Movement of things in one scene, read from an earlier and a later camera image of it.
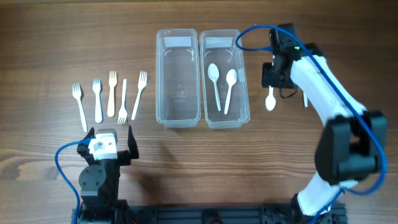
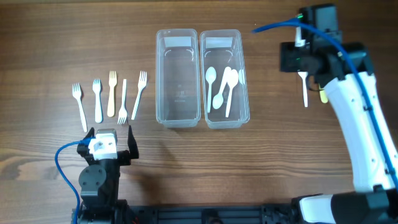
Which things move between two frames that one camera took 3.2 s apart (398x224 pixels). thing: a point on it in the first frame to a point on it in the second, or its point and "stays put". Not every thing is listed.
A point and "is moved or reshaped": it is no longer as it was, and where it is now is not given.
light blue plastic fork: x=96 y=88 stays put
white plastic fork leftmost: x=77 y=94 stays put
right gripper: x=267 y=81 to x=288 y=51
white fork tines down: x=123 y=112 stays put
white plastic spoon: x=213 y=73 is moved or reshaped
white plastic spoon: x=231 y=77 stays put
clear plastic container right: x=225 y=89 stays put
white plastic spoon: x=270 y=101 to x=218 y=100
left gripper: x=125 y=155 stays put
